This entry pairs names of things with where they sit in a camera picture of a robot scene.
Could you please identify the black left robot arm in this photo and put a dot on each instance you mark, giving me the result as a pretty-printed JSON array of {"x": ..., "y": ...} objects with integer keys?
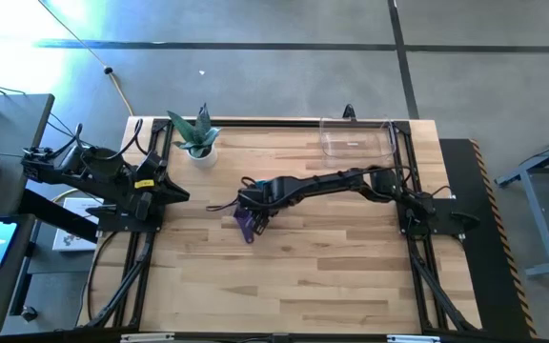
[{"x": 88, "y": 174}]

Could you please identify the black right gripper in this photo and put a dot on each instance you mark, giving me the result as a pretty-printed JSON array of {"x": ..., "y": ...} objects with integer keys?
[{"x": 262, "y": 197}]

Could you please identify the clear plastic basket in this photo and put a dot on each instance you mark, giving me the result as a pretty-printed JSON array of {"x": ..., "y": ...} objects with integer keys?
[{"x": 355, "y": 147}]

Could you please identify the yellow label tag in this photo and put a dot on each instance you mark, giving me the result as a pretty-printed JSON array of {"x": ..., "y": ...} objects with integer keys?
[{"x": 144, "y": 183}]

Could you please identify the black clamp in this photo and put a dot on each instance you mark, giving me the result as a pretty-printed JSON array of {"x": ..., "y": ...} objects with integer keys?
[{"x": 349, "y": 113}]

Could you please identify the grey office desk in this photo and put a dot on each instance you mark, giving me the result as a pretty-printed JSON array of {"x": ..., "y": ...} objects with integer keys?
[{"x": 12, "y": 138}]

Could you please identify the black hazard-striped floor mat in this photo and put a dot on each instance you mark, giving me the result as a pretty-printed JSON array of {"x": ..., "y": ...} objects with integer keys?
[{"x": 484, "y": 286}]

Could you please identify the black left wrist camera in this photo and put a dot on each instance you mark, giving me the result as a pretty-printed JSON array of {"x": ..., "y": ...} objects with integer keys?
[{"x": 153, "y": 166}]

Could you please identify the black desk support bar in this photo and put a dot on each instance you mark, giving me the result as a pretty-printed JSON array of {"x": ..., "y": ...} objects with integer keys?
[{"x": 55, "y": 214}]

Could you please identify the dark grey side table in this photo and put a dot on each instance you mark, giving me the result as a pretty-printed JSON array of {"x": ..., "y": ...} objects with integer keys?
[{"x": 12, "y": 295}]

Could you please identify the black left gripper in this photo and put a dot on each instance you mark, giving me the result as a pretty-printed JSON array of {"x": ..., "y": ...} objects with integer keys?
[{"x": 146, "y": 197}]

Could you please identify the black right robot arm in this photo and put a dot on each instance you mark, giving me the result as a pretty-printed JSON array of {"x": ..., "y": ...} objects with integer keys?
[{"x": 331, "y": 181}]

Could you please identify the purple plastic measuring cup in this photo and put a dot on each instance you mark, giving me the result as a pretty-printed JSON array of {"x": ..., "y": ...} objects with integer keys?
[{"x": 243, "y": 224}]

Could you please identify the silver table edge bracket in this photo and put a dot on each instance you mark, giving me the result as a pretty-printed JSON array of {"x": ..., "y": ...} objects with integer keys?
[
  {"x": 146, "y": 338},
  {"x": 412, "y": 339}
]

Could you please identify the white printed paper sheet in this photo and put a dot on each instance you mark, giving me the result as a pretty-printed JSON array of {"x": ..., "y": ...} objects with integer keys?
[{"x": 72, "y": 238}]

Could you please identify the snake plant in white pot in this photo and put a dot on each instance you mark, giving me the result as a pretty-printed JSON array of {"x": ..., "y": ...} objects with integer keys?
[{"x": 202, "y": 155}]

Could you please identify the black caster wheel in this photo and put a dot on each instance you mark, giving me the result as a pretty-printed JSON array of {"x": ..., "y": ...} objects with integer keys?
[{"x": 29, "y": 313}]

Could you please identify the blue-grey metal frame table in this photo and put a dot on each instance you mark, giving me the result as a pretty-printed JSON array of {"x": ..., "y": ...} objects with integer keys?
[{"x": 540, "y": 224}]

